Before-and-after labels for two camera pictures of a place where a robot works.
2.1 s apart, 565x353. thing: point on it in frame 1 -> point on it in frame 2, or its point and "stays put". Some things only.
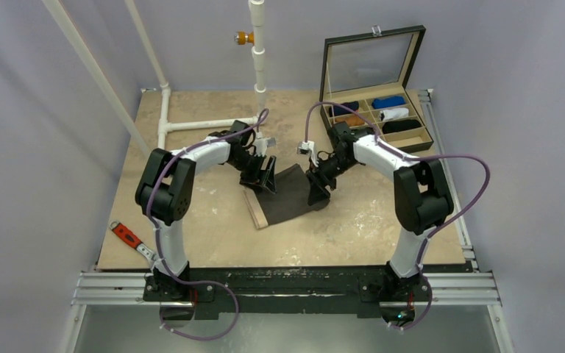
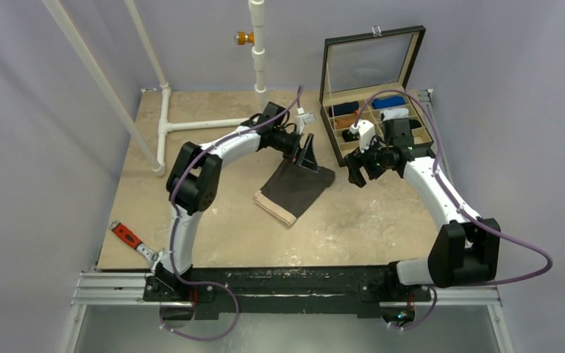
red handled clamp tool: (131, 238) stays put
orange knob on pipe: (241, 37) stays put
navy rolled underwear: (338, 110) stays put
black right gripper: (321, 176) -> (360, 162)
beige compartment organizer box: (371, 72) stays put
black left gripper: (259, 176) -> (307, 159)
